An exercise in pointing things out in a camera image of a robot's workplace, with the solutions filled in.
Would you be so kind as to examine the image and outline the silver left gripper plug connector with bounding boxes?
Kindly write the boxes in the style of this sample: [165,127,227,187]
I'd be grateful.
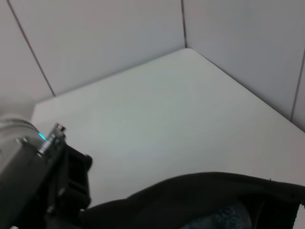
[38,122,67,157]

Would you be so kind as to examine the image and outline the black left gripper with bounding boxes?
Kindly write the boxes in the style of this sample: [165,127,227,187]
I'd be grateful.
[0,137,93,229]

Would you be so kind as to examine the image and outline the black food bag orange handles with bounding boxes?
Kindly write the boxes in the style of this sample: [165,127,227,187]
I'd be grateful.
[80,171,305,229]

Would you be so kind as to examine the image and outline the teal item inside bag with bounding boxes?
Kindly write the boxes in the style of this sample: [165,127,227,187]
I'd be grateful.
[184,204,252,229]

